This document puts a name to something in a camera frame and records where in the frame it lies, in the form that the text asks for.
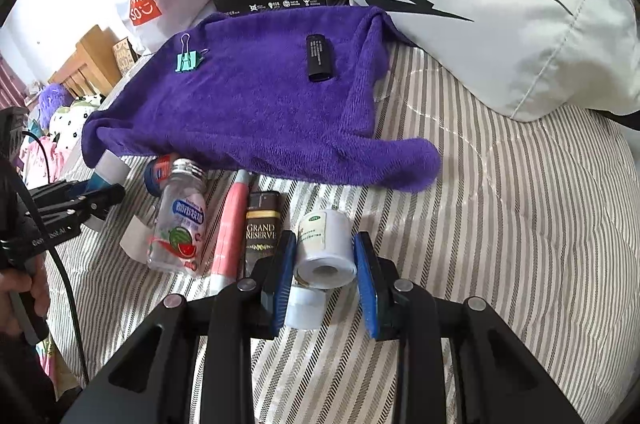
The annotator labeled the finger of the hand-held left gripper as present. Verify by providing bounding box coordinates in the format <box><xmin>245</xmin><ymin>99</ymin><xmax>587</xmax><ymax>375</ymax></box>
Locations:
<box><xmin>45</xmin><ymin>184</ymin><xmax>127</xmax><ymax>226</ymax></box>
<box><xmin>30</xmin><ymin>180</ymin><xmax>90</xmax><ymax>206</ymax></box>

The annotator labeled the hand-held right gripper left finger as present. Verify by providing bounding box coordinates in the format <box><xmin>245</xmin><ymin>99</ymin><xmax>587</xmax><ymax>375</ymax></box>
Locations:
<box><xmin>60</xmin><ymin>230</ymin><xmax>299</xmax><ymax>424</ymax></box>

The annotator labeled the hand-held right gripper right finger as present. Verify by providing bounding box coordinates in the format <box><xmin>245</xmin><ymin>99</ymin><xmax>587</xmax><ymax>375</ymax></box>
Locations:
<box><xmin>352</xmin><ymin>231</ymin><xmax>586</xmax><ymax>424</ymax></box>

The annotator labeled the small white jar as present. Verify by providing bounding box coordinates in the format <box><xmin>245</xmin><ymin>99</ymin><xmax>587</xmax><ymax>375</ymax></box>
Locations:
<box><xmin>284</xmin><ymin>285</ymin><xmax>325</xmax><ymax>331</ymax></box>

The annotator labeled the blue and white tube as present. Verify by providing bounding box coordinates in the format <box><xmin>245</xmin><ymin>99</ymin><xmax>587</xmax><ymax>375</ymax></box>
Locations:
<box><xmin>89</xmin><ymin>149</ymin><xmax>130</xmax><ymax>200</ymax></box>

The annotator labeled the small white box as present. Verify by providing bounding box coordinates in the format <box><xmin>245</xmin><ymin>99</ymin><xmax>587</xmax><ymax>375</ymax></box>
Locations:
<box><xmin>119</xmin><ymin>216</ymin><xmax>152</xmax><ymax>261</ymax></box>

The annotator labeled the brown Grand Reserve sachet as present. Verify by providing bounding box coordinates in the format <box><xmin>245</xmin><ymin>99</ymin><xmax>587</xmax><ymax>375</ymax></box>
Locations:
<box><xmin>243</xmin><ymin>191</ymin><xmax>282</xmax><ymax>280</ymax></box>

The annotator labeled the white label roll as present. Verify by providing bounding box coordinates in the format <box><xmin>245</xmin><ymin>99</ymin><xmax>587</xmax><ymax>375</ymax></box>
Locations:
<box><xmin>294</xmin><ymin>209</ymin><xmax>357</xmax><ymax>290</ymax></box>

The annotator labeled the pink and white tube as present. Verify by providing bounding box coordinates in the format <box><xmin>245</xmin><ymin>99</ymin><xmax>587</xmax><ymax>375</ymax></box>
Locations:
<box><xmin>209</xmin><ymin>169</ymin><xmax>251</xmax><ymax>292</ymax></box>

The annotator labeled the clear candy bottle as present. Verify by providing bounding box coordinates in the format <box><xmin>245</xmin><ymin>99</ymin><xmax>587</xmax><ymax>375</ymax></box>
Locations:
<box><xmin>146</xmin><ymin>158</ymin><xmax>208</xmax><ymax>277</ymax></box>

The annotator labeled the person's left forearm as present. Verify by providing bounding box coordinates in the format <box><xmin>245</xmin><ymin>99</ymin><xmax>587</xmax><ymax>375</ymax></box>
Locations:
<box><xmin>0</xmin><ymin>329</ymin><xmax>83</xmax><ymax>424</ymax></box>

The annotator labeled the person's left hand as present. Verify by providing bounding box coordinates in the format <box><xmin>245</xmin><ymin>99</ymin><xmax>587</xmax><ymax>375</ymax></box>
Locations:
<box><xmin>0</xmin><ymin>261</ymin><xmax>51</xmax><ymax>335</ymax></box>

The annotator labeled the pink cloth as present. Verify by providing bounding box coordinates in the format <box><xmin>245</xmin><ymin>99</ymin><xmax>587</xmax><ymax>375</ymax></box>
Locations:
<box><xmin>20</xmin><ymin>139</ymin><xmax>68</xmax><ymax>190</ymax></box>

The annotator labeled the blue lip balm tin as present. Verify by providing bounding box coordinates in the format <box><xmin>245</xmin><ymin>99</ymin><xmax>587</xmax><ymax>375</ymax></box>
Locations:
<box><xmin>144</xmin><ymin>155</ymin><xmax>176</xmax><ymax>197</ymax></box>

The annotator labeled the white polka dot plush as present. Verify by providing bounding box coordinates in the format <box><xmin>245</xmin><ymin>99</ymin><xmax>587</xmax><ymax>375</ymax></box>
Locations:
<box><xmin>47</xmin><ymin>96</ymin><xmax>103</xmax><ymax>140</ymax></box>

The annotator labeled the purple plush toy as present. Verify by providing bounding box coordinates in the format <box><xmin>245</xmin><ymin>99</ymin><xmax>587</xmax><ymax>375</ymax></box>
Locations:
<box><xmin>37</xmin><ymin>84</ymin><xmax>73</xmax><ymax>117</ymax></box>

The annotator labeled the red striped curtain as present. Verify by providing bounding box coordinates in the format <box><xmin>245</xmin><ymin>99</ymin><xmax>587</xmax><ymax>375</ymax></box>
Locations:
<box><xmin>0</xmin><ymin>54</ymin><xmax>28</xmax><ymax>107</ymax></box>

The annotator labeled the wooden furniture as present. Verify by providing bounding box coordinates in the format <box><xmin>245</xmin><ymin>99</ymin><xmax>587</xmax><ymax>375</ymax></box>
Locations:
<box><xmin>50</xmin><ymin>24</ymin><xmax>138</xmax><ymax>97</ymax></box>

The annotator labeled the green binder clip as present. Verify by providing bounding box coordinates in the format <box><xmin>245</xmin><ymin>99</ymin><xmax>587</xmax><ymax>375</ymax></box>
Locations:
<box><xmin>175</xmin><ymin>33</ymin><xmax>210</xmax><ymax>74</ymax></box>

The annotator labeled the purple towel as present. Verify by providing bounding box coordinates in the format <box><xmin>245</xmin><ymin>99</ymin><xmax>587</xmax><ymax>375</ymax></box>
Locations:
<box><xmin>81</xmin><ymin>5</ymin><xmax>442</xmax><ymax>194</ymax></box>

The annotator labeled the black lighter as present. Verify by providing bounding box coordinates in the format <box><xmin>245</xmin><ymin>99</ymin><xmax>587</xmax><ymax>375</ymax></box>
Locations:
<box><xmin>306</xmin><ymin>34</ymin><xmax>333</xmax><ymax>83</ymax></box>

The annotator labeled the white sports bag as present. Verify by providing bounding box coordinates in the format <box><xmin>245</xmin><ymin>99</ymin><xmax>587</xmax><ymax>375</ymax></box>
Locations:
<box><xmin>322</xmin><ymin>0</ymin><xmax>640</xmax><ymax>122</ymax></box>

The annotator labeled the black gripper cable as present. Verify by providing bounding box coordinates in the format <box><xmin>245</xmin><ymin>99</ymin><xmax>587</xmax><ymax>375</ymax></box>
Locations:
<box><xmin>0</xmin><ymin>156</ymin><xmax>91</xmax><ymax>385</ymax></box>

